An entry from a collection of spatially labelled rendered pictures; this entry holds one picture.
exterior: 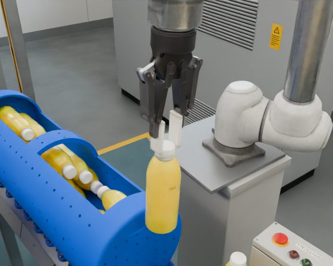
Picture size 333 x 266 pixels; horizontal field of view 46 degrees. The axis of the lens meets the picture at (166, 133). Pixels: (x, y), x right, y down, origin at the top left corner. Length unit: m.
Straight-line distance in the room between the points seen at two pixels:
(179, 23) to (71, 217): 0.58
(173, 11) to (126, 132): 3.01
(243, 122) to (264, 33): 1.18
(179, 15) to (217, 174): 0.87
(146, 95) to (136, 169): 2.46
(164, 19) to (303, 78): 0.72
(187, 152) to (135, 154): 1.80
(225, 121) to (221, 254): 0.54
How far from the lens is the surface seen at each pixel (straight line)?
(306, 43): 1.20
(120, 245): 0.94
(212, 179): 1.37
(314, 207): 2.95
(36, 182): 1.14
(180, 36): 0.63
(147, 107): 0.66
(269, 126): 1.36
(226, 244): 1.58
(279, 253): 1.05
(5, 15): 2.15
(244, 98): 1.35
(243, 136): 1.40
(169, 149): 0.74
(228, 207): 1.45
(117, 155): 3.27
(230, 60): 2.72
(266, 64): 2.51
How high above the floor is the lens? 1.86
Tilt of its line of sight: 32 degrees down
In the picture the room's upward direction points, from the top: straight up
